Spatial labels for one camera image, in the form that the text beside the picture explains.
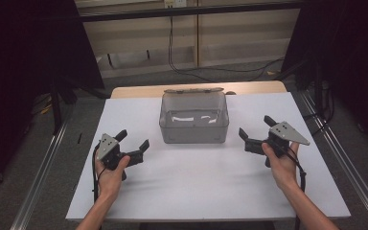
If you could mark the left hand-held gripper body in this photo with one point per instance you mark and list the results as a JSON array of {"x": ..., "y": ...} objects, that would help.
[{"x": 108, "y": 150}]

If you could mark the person's right hand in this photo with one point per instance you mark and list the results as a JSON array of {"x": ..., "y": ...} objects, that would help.
[{"x": 284, "y": 169}]

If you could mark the white table sheet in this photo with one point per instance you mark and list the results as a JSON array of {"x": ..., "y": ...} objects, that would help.
[{"x": 198, "y": 185}]

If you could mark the clear grey box lid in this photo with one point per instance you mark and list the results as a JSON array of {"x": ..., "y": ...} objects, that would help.
[{"x": 193, "y": 90}]

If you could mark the clear grey storage box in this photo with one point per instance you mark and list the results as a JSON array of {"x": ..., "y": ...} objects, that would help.
[{"x": 194, "y": 134}]

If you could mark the person's left hand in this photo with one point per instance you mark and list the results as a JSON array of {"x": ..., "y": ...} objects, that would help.
[{"x": 110, "y": 182}]

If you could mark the yellow floor item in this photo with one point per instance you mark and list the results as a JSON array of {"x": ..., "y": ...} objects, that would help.
[{"x": 45, "y": 109}]

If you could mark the black curtain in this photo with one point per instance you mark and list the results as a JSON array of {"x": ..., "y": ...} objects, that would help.
[
  {"x": 357, "y": 48},
  {"x": 19, "y": 64}
]

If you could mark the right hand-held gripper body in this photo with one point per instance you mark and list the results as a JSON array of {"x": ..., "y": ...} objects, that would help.
[{"x": 286, "y": 132}]

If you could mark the black metal stand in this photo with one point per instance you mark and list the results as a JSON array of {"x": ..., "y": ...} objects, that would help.
[
  {"x": 56, "y": 108},
  {"x": 317, "y": 86}
]

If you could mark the black horizontal bar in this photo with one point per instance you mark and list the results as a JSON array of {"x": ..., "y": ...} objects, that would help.
[{"x": 188, "y": 11}]

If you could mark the wooden table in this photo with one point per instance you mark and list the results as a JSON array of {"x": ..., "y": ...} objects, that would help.
[{"x": 140, "y": 91}]

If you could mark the metal floor rail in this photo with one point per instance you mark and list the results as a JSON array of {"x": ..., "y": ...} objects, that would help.
[
  {"x": 348, "y": 153},
  {"x": 41, "y": 179}
]

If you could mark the white wall outlet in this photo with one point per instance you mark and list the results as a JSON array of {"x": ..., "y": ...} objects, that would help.
[{"x": 175, "y": 3}]

